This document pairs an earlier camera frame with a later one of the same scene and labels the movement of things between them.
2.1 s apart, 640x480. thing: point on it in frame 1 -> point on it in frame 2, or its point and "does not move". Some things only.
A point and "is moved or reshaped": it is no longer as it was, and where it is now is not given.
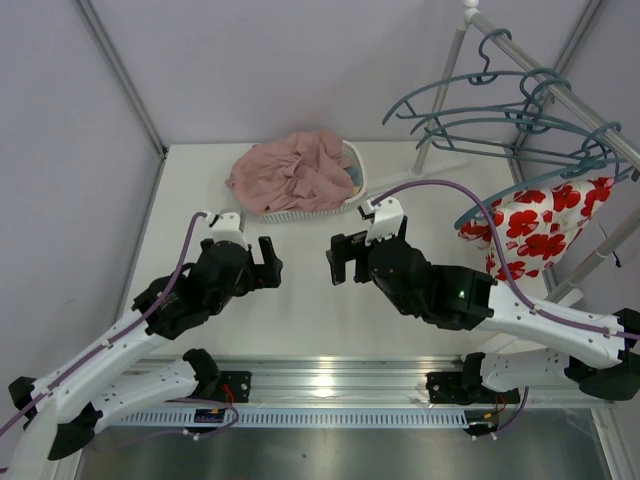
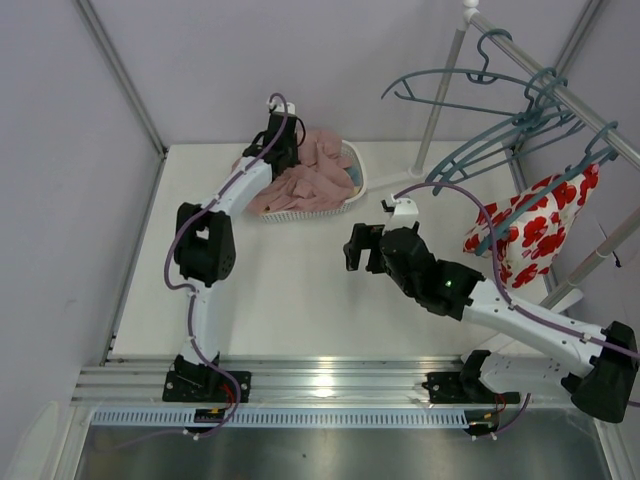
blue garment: [355, 175] does not move
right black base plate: [462, 388] does not move
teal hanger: [531, 109] -> [531, 114]
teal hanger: [477, 78] is moved or reshaped
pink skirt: [299, 172] does not move
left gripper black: [255, 273] -> [279, 138]
